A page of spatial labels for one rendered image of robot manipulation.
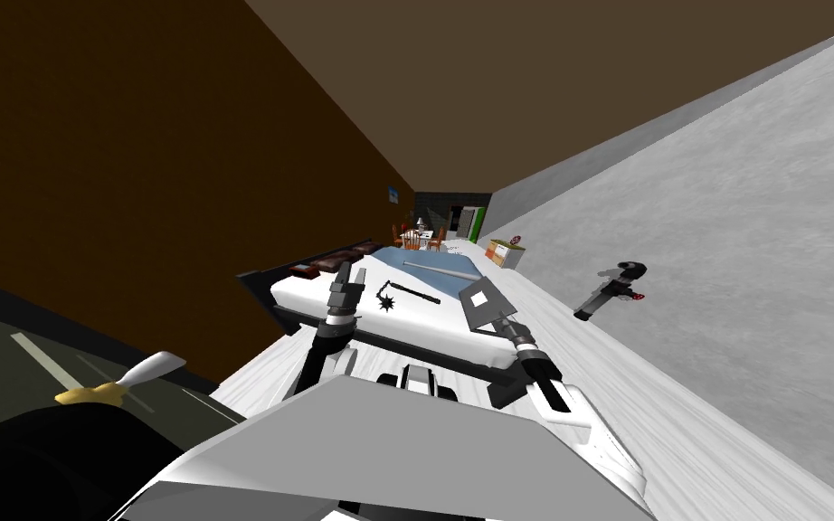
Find gold and white door handle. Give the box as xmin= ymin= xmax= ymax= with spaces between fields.
xmin=53 ymin=350 xmax=188 ymax=407

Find dining table with orange chairs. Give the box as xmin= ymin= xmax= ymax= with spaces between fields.
xmin=391 ymin=216 xmax=449 ymax=253

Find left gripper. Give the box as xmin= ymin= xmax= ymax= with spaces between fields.
xmin=325 ymin=260 xmax=368 ymax=317

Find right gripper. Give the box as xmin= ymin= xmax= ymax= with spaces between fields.
xmin=458 ymin=276 xmax=519 ymax=334

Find grey rod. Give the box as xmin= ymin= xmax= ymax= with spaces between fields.
xmin=402 ymin=260 xmax=480 ymax=281

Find white bed with black frame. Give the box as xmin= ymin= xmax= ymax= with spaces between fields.
xmin=235 ymin=241 xmax=534 ymax=411

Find orange and white cabinet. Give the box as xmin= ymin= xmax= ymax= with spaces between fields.
xmin=485 ymin=234 xmax=526 ymax=270

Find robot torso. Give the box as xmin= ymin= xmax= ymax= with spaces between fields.
xmin=109 ymin=365 xmax=653 ymax=521

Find black spiked mace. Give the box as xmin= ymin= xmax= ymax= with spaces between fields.
xmin=376 ymin=279 xmax=442 ymax=315

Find black and grey wall fixture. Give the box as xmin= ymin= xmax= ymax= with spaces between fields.
xmin=573 ymin=260 xmax=649 ymax=323

